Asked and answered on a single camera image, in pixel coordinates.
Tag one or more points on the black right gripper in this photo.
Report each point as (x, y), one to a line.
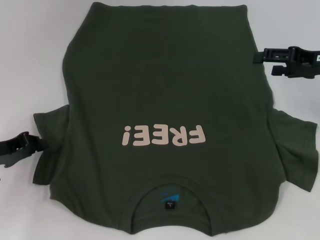
(306, 63)

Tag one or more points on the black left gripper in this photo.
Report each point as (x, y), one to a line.
(7, 146)

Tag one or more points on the dark green FREE t-shirt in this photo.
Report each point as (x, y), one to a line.
(162, 100)

